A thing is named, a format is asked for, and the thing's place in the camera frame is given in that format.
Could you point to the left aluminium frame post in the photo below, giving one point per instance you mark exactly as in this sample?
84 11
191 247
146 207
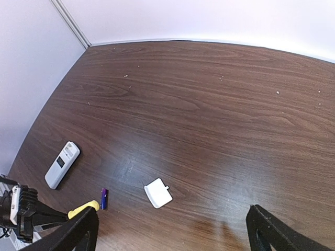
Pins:
71 23

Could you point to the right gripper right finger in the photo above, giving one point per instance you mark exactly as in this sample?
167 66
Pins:
267 232

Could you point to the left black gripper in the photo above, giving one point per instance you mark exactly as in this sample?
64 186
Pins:
32 217

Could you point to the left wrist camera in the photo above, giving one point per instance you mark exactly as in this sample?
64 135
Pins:
21 201

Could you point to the white remote control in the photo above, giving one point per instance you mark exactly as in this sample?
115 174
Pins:
61 164

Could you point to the yellow handled screwdriver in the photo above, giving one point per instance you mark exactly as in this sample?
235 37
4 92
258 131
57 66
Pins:
91 204

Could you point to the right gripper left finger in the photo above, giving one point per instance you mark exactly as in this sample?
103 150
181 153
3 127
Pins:
80 233

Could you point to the purple AAA battery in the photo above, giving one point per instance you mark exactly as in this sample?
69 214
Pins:
104 198

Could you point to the white battery cover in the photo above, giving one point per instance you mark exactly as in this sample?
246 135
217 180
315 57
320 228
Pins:
158 193

